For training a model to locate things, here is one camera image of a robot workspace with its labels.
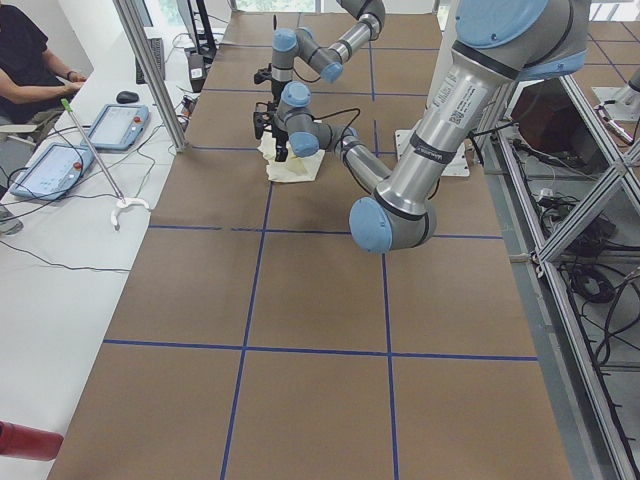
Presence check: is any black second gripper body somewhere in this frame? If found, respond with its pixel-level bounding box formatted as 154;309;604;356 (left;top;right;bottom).
253;63;288;100

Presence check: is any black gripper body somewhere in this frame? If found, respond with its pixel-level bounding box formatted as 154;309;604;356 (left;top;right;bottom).
252;101;289;148

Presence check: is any cream white t-shirt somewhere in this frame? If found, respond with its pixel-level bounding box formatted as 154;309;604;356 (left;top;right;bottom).
258;132;325;183

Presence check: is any second grey blue robot arm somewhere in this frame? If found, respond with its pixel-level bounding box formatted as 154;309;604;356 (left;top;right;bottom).
253;0;386;102

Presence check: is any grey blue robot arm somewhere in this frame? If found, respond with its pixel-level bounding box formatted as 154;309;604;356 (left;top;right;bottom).
253;0;590;254

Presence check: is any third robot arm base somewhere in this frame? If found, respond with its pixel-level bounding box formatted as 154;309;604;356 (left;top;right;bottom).
592;70;639;122

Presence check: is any black keyboard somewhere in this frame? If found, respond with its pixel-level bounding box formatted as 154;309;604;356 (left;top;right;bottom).
134;37;166;86

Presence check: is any black computer mouse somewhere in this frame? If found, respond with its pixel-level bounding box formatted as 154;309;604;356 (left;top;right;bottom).
116;90;139;104

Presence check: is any blue teach pendant upper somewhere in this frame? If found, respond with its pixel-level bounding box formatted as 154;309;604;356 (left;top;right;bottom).
86;104;150;152

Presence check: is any blue teach pendant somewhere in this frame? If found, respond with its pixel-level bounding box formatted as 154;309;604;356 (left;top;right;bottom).
86;104;150;152
9;143;94;200

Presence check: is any reacher grabber stick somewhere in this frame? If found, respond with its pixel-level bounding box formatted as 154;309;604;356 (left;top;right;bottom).
61;98;151;231

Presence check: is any blue teach pendant lower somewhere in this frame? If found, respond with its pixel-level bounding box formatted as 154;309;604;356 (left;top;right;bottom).
9;143;94;200

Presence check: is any person in black shirt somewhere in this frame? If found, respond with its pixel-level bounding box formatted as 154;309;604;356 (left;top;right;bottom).
1;4;86;124

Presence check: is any red bottle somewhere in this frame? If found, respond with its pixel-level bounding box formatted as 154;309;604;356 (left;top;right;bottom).
1;422;64;461

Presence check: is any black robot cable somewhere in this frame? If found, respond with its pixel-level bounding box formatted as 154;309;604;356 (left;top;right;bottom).
312;107;362;134

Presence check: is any aluminium frame post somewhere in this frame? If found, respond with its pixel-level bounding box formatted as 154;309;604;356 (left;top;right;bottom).
113;0;187;152

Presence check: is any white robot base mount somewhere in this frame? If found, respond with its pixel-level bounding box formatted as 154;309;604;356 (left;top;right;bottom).
394;128;474;178

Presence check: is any aluminium frame rail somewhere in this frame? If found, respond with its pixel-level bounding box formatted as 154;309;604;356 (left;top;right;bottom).
474;64;639;479

